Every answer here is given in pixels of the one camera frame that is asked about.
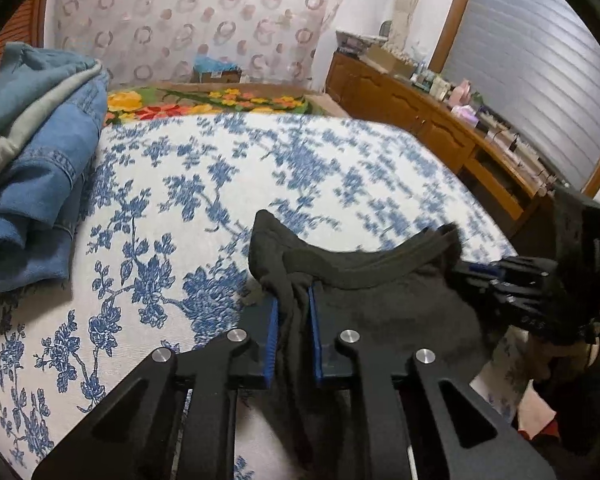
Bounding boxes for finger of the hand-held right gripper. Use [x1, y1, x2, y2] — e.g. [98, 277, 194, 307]
[452, 272, 548, 313]
[465, 255, 556, 281]

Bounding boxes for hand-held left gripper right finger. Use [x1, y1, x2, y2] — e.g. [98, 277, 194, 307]
[307, 282, 558, 480]

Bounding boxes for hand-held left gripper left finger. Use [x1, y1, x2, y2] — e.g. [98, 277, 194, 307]
[31, 296, 281, 480]

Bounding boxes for black pants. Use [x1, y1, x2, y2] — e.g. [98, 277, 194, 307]
[247, 209, 501, 480]

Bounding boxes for person's right hand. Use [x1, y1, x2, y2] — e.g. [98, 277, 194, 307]
[527, 332, 581, 381]

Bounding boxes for pink tissue box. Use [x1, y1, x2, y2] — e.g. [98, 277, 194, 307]
[450, 105, 481, 127]

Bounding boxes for pink bottle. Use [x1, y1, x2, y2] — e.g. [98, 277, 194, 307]
[450, 80, 473, 106]

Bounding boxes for wooden cabinet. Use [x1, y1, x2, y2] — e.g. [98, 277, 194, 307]
[325, 52, 556, 241]

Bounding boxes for blue floral bedsheet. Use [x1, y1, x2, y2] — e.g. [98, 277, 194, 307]
[0, 110, 518, 480]

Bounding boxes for group of toiletry bottles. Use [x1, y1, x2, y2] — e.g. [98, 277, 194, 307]
[410, 60, 453, 98]

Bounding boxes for grey window shutter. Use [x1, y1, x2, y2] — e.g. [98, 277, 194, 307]
[440, 0, 600, 191]

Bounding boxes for open cardboard box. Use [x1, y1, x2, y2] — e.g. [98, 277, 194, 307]
[362, 42, 416, 73]

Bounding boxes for yellow flowered blanket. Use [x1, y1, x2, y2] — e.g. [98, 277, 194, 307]
[102, 85, 313, 123]

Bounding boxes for cardboard box with blue contents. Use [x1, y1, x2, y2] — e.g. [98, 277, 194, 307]
[192, 56, 243, 84]

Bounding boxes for blue denim jeans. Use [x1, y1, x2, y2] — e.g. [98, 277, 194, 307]
[0, 70, 112, 297]

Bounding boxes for stack of papers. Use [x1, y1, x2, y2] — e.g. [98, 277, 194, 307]
[335, 30, 386, 53]

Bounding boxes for beige curtain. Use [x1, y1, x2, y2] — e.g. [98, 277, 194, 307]
[387, 0, 436, 56]

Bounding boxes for grey green folded garment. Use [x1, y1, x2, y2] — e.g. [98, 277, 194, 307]
[0, 62, 103, 186]

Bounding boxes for teal folded garment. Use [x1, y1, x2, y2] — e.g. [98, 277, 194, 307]
[0, 42, 101, 148]

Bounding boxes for wooden louvered panel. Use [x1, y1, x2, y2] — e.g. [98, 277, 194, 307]
[0, 0, 51, 106]

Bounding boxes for pink ring patterned cloth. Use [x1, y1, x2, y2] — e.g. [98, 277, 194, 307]
[45, 0, 348, 93]

